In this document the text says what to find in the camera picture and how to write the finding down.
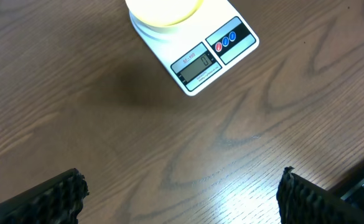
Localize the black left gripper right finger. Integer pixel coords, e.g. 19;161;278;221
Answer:
276;167;364;224

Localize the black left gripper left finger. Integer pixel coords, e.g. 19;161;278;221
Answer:
0;169;89;224

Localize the white digital kitchen scale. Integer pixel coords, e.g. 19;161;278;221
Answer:
129;0;259;96

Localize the yellow plastic bowl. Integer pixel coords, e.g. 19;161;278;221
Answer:
125;0;203;27

